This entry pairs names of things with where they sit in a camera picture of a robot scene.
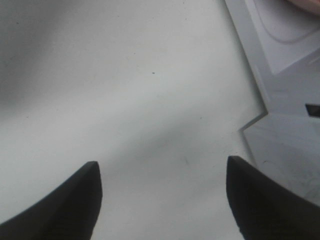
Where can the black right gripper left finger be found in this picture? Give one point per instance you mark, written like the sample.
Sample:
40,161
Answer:
69,212

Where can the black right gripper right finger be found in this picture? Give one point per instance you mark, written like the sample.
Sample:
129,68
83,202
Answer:
265,210

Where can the white microwave oven body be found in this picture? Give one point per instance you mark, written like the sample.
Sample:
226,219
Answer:
285,141

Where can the glass microwave turntable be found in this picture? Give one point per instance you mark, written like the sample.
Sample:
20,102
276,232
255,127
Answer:
284,21

